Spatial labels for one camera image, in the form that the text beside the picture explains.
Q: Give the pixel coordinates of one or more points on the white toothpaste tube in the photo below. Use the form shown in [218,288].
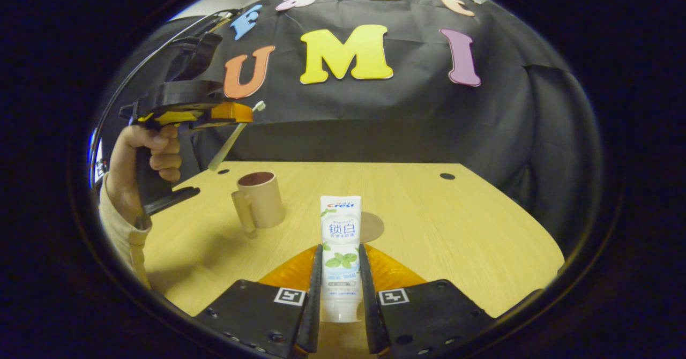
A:
[341,241]

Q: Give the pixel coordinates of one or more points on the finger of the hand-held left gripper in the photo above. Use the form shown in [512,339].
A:
[230,112]

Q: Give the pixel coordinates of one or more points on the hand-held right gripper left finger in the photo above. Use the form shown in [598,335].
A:
[315,305]

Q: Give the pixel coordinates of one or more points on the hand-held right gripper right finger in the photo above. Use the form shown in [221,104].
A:
[368,305]

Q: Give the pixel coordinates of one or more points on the computer monitor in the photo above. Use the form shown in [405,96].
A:
[96,158]

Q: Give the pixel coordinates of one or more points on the black backdrop cloth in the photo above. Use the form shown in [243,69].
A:
[429,123]

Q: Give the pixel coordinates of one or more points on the pale green toothbrush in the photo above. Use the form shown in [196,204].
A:
[228,144]

